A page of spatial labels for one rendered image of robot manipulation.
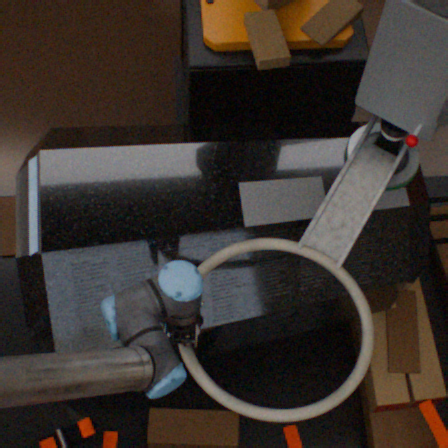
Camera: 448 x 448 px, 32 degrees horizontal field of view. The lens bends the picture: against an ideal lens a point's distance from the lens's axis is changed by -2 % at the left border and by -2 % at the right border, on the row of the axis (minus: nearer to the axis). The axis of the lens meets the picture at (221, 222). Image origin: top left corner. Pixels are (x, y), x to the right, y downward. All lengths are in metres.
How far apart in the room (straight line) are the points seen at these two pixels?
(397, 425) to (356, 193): 0.98
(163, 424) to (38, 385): 1.35
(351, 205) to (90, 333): 0.80
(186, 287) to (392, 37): 0.72
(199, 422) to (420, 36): 1.49
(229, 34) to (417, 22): 0.96
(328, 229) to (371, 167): 0.21
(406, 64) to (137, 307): 0.82
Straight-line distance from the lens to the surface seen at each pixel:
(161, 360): 1.56
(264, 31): 2.52
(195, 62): 2.54
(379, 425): 2.76
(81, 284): 2.19
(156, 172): 2.24
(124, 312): 1.61
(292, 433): 2.79
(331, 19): 2.62
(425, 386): 2.73
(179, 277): 1.63
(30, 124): 3.36
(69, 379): 1.39
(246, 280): 2.22
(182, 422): 2.66
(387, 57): 1.86
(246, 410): 1.83
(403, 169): 2.30
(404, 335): 2.75
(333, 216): 2.08
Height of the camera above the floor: 2.73
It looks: 63 degrees down
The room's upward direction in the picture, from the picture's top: 5 degrees clockwise
